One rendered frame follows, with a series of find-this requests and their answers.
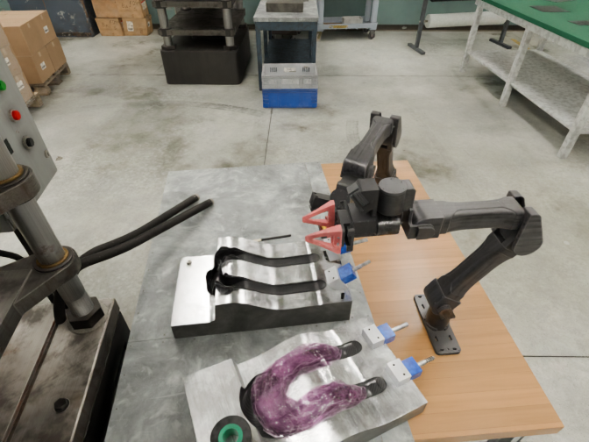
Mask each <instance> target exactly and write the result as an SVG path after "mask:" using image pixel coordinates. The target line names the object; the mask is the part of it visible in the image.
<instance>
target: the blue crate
mask: <svg viewBox="0 0 589 442"><path fill-rule="evenodd" d="M262 96H263V108H315V107H317V89H262Z"/></svg>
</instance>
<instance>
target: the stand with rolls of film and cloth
mask: <svg viewBox="0 0 589 442"><path fill-rule="evenodd" d="M430 1H431V2H449V1H471V0H430ZM427 4H428V0H423V3H422V11H421V16H420V21H419V25H418V30H417V34H416V39H415V44H412V43H408V46H409V47H411V48H412V49H414V50H415V51H416V52H418V53H419V54H420V55H425V53H426V52H424V51H423V50H422V49H421V48H419V44H420V39H421V35H422V27H423V23H424V24H425V27H426V28H433V27H450V26H467V25H472V22H473V19H474V15H475V12H460V13H442V14H428V15H427V16H426V18H425V13H426V9H427ZM424 18H425V20H424ZM509 22H510V21H509V20H507V19H505V18H502V17H500V16H498V15H496V14H494V13H492V12H490V11H483V12H482V15H481V19H480V21H479V25H499V24H504V25H503V29H502V32H501V35H500V39H499V40H497V39H494V38H490V39H489V41H491V42H493V43H495V44H497V45H499V46H502V47H504V48H506V49H511V48H512V47H511V46H509V45H507V44H505V43H503V40H504V38H505V35H506V32H507V28H508V25H509Z"/></svg>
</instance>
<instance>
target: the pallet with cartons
mask: <svg viewBox="0 0 589 442"><path fill-rule="evenodd" d="M0 22H1V25H2V27H3V29H4V31H5V34H6V36H7V38H8V40H9V42H10V45H11V47H12V49H13V51H14V53H15V55H16V57H17V59H18V62H19V64H20V67H21V68H22V71H23V72H24V74H25V78H26V80H27V81H28V83H29V85H30V86H32V87H33V88H34V92H39V95H40V96H49V95H50V94H51V93H52V92H51V89H50V88H49V87H48V86H52V85H60V84H61V83H62V82H63V81H62V80H61V78H60V76H61V75H69V74H70V73H71V71H70V68H69V66H68V64H67V60H66V57H65V54H64V52H63V50H62V47H61V44H60V41H59V39H58V37H57V36H56V33H55V31H54V29H53V25H52V22H51V19H50V18H49V15H48V12H47V10H45V11H0Z"/></svg>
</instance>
